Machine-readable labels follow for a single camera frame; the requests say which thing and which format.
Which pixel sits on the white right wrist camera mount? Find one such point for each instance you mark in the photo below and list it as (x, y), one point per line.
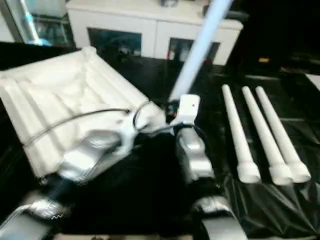
(188, 107)

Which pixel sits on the small yellow tag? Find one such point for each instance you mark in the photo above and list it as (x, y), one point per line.
(264, 60)

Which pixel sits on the white plastic table leg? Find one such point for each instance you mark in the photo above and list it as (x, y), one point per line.
(200, 50)
(282, 132)
(240, 130)
(265, 132)

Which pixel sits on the black work mat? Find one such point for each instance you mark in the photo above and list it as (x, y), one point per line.
(280, 205)

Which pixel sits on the dark clutter pile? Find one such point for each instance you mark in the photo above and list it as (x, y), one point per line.
(169, 3)

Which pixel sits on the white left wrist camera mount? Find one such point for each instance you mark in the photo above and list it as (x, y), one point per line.
(127, 130)

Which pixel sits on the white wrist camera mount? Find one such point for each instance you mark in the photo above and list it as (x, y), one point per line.
(127, 130)
(188, 107)

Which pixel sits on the white blue pole appliance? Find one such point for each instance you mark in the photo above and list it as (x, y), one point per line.
(32, 22)

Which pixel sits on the black handheld device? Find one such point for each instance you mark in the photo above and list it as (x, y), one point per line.
(232, 13)

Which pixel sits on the white low cabinet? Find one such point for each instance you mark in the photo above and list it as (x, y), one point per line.
(140, 22)

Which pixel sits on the white plastic table top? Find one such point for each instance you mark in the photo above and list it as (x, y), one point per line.
(65, 90)

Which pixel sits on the white flat board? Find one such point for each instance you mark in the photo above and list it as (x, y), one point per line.
(314, 81)

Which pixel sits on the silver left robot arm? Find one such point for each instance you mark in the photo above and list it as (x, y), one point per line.
(90, 155)

